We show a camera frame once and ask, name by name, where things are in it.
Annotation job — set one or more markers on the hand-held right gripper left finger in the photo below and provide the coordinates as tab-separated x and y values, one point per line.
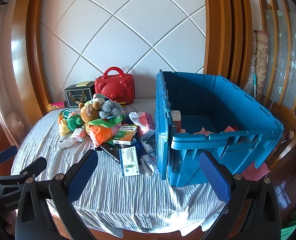
83	175

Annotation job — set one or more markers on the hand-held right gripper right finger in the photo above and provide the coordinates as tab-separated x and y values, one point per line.
214	177

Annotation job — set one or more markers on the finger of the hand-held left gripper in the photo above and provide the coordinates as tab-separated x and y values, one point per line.
35	166
5	153

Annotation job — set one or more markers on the large green plush toy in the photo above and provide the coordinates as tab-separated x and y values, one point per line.
100	130

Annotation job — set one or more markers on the green medicine box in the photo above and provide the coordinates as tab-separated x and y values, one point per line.
124	135

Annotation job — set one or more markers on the brown bear plush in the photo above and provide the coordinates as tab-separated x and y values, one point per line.
89	112

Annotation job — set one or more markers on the blue plastic storage crate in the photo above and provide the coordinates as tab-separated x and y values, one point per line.
212	97

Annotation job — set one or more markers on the person's left hand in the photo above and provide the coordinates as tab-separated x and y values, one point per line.
9	220

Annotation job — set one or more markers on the white striped bedsheet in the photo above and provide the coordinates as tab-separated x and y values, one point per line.
108	197

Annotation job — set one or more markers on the black packet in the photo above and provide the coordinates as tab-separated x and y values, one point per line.
110	152

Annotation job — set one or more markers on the pink and white small box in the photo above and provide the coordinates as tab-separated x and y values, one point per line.
78	135

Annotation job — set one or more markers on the pink cloth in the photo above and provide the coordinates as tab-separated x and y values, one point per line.
256	171
202	131

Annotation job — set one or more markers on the blue and white medicine box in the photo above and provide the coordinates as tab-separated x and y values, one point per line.
129	161

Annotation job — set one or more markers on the yellow duck plush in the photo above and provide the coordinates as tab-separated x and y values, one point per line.
74	123

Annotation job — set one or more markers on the teal toy watch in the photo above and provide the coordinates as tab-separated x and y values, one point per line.
66	112

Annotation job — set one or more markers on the pink snack can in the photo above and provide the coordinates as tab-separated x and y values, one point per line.
56	105

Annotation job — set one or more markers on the red white medicine packet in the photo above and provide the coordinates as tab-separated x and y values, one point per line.
150	162

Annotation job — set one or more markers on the red white box in crate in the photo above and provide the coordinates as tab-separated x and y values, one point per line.
176	120

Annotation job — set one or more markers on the grey plush toy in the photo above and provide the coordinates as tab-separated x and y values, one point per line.
108	108

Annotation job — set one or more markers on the black gift box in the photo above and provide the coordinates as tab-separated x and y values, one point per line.
75	97

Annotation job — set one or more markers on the pink tissue pack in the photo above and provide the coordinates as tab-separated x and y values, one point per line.
146	125

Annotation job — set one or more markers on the small yellow-green box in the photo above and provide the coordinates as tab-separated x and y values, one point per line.
84	83

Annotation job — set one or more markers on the red bear carry case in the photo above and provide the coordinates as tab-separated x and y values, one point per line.
115	87

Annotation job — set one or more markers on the wooden chair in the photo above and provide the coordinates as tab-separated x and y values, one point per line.
287	120

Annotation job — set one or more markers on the rolled patterned carpet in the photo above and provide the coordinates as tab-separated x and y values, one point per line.
261	62

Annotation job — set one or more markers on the wooden glass partition screen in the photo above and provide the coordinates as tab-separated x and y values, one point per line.
282	55

